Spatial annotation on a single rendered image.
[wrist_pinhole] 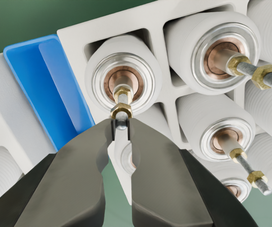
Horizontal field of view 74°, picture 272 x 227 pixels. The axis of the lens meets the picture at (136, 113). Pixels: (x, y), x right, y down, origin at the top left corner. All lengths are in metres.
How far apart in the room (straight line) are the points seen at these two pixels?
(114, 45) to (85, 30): 0.08
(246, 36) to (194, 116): 0.12
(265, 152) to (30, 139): 0.45
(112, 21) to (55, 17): 0.23
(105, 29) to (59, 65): 0.24
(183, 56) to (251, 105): 0.18
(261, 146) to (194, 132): 0.17
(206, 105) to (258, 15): 0.14
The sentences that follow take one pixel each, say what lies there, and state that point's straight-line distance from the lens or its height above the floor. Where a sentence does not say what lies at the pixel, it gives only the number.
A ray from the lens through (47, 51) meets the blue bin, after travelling 0.50.
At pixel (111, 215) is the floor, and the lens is 0.84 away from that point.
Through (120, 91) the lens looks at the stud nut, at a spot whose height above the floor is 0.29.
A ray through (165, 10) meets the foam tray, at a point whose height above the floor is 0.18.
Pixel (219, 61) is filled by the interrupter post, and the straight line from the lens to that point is 0.22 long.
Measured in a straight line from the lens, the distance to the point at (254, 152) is 0.42.
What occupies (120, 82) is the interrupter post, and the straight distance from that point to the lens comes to 0.19.
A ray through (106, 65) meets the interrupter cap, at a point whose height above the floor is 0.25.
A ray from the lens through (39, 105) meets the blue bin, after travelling 0.43.
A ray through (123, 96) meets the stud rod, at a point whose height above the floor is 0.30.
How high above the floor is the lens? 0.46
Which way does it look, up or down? 62 degrees down
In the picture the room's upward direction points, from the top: 174 degrees clockwise
